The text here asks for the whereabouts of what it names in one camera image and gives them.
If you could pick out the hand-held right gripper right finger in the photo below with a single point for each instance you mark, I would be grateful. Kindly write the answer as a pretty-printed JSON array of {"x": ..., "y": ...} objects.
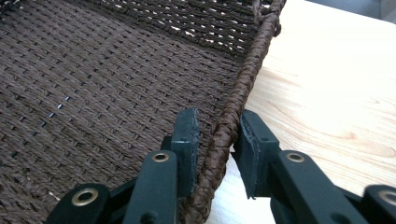
[{"x": 264, "y": 168}]

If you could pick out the brown woven basket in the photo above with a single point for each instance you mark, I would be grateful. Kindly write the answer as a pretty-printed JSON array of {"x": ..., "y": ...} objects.
[{"x": 109, "y": 93}]

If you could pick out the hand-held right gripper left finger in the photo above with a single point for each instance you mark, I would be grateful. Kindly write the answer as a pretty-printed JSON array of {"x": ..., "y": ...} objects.
[{"x": 183, "y": 161}]

